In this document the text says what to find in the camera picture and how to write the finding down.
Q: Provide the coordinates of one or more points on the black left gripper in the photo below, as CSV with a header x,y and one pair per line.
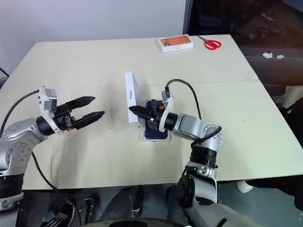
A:
x,y
62,118

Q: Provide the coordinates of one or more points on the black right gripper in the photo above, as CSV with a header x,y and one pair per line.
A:
x,y
154,116

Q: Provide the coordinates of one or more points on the white phone box lid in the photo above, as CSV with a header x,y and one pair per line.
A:
x,y
132,94

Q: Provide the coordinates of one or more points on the dark blue smartphone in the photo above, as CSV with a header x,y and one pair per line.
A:
x,y
156,133

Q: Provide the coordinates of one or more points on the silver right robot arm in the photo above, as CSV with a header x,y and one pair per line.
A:
x,y
189,127

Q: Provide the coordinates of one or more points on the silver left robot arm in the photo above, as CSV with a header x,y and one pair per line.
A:
x,y
19,132

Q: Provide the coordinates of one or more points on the white box with brown sheet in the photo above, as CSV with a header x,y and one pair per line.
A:
x,y
156,140

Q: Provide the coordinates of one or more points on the orange printed phone box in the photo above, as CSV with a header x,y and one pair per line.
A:
x,y
176,42

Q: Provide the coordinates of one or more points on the white rounded object under table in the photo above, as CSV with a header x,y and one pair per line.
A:
x,y
245,186

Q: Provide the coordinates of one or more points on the dark grey low furniture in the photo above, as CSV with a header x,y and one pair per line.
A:
x,y
272,71

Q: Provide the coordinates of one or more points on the crumpled white paper scrap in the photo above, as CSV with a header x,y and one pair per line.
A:
x,y
267,55
280,56

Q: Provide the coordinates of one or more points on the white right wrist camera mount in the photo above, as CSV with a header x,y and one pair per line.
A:
x,y
169,104

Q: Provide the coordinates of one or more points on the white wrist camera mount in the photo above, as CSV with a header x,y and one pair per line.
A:
x,y
169,104
47,99

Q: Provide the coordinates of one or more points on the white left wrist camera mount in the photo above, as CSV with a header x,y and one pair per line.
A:
x,y
47,99

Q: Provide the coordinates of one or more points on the black metal stand frame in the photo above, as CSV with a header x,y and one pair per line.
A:
x,y
88,204

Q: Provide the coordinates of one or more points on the grey partition post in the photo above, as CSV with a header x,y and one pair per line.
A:
x,y
187,16

